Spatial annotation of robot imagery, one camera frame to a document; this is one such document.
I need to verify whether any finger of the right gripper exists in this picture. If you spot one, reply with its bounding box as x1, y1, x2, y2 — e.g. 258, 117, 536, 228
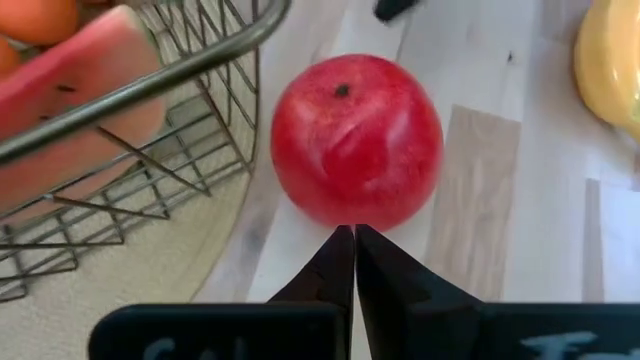
373, 0, 420, 23

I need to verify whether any plain orange plastic fruit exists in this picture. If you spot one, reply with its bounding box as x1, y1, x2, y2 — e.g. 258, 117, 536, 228
0, 0, 81, 47

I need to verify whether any plastic watermelon slice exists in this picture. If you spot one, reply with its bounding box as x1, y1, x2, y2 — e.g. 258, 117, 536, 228
0, 4, 167, 221

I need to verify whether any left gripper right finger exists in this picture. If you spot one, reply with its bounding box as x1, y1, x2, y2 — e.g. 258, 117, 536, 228
355, 223, 640, 360

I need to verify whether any yellow plastic banana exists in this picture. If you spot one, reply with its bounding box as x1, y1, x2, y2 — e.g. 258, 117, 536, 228
573, 0, 640, 144

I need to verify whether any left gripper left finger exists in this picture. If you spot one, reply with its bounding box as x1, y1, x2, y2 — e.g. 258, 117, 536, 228
88, 224, 356, 360

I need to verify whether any dark wire basket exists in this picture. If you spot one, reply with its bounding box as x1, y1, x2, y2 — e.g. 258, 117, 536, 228
0, 0, 293, 304

